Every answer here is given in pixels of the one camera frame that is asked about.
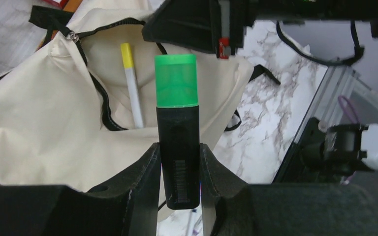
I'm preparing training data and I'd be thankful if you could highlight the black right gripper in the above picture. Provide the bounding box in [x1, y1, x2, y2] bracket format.
[142, 0, 378, 59]

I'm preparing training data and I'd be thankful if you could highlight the beige canvas backpack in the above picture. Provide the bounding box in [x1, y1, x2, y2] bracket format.
[0, 0, 281, 222]

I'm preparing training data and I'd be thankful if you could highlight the aluminium table frame rail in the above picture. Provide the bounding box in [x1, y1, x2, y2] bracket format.
[274, 66, 378, 183]

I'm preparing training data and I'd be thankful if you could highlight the wooden two-tier shelf rack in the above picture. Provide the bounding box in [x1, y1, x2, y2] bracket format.
[29, 0, 83, 51]

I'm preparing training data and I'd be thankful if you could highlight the green-capped marker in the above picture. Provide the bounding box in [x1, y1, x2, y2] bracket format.
[155, 54, 200, 210]

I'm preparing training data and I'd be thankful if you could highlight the white yellow-tipped pen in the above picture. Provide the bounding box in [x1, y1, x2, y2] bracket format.
[120, 43, 144, 129]

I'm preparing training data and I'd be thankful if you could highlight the white purple-capped pen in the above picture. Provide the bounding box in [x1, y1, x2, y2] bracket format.
[185, 208, 202, 236]

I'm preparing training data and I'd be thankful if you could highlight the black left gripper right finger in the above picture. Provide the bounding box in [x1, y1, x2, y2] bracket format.
[200, 144, 378, 236]

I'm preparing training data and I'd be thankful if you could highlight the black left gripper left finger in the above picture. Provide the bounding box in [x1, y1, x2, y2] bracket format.
[0, 143, 160, 236]

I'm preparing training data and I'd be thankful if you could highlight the small red white box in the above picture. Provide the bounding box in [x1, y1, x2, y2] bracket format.
[43, 0, 69, 9]

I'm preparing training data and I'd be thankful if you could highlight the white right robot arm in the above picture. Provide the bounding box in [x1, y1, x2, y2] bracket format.
[142, 0, 378, 184]

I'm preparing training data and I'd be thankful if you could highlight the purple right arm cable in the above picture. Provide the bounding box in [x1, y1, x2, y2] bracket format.
[337, 95, 361, 124]

